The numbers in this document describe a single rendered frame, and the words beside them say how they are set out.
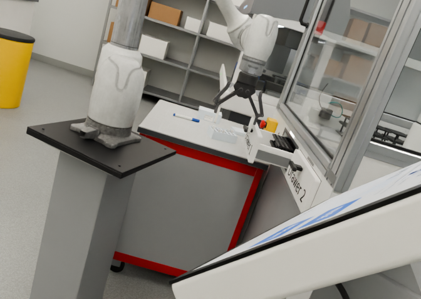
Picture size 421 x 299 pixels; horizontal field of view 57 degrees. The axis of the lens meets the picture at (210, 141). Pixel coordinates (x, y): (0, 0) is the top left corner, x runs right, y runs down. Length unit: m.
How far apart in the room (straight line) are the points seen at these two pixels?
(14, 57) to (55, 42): 2.47
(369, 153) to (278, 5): 1.41
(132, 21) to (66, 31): 4.72
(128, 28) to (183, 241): 0.97
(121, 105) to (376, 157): 0.77
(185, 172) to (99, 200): 0.49
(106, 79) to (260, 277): 0.99
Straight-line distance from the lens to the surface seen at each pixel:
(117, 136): 1.31
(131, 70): 1.28
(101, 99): 1.28
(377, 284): 0.54
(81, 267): 1.49
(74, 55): 6.14
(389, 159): 1.06
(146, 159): 1.26
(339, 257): 0.34
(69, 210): 1.43
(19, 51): 3.80
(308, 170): 1.19
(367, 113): 1.01
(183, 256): 1.89
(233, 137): 1.80
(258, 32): 1.40
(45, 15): 6.27
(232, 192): 1.73
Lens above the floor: 1.24
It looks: 16 degrees down
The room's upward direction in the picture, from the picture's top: 18 degrees clockwise
